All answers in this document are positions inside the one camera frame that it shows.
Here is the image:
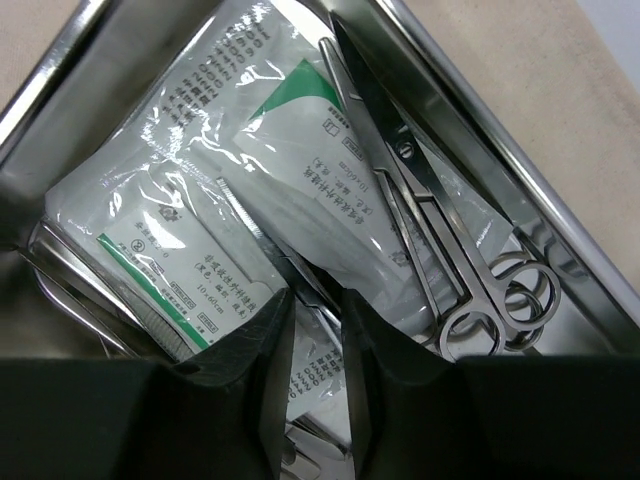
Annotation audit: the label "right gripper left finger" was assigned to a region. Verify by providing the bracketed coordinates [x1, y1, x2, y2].
[1, 289, 295, 479]

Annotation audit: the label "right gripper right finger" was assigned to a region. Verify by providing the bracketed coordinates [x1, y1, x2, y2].
[341, 290, 639, 479]

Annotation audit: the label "steel surgical scissors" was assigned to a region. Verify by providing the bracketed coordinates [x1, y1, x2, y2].
[322, 14, 561, 359]

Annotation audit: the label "stainless steel instrument tray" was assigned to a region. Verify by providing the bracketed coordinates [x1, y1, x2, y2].
[1, 1, 639, 479]

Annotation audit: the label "beige surgical wrap cloth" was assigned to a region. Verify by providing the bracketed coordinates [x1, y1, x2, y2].
[0, 0, 640, 361]

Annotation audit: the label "steel needle holder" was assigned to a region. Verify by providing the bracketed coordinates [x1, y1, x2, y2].
[319, 35, 509, 360]

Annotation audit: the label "steel tweezers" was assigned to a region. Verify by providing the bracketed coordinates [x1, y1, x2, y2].
[40, 167, 277, 362]

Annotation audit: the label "green white suture packet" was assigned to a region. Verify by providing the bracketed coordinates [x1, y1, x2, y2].
[234, 58, 433, 336]
[46, 1, 318, 361]

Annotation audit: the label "steel scalpel handle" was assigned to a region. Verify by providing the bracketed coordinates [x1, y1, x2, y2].
[280, 416, 355, 480]

